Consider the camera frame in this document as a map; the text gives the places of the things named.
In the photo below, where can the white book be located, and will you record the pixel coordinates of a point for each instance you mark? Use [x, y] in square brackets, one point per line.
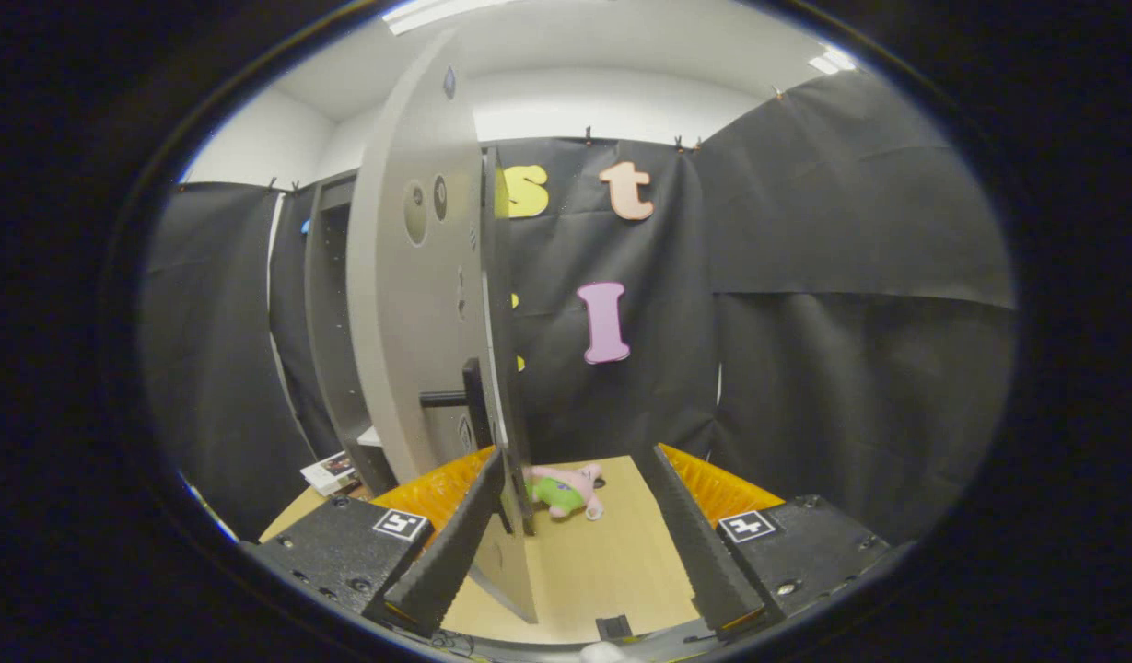
[331, 471]

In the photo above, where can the long ceiling light panel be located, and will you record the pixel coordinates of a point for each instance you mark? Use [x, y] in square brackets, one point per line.
[437, 13]

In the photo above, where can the black backdrop cloth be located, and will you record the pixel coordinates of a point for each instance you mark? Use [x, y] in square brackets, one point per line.
[833, 276]

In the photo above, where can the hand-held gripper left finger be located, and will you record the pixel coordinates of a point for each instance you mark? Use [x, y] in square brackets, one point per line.
[455, 562]

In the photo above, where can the green and pink plush toy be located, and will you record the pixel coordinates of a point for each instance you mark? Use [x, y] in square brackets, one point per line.
[561, 493]

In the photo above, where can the small ceiling light panel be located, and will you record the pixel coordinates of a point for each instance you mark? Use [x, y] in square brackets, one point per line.
[833, 61]

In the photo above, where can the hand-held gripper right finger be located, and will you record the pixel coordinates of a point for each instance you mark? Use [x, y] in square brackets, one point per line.
[699, 552]

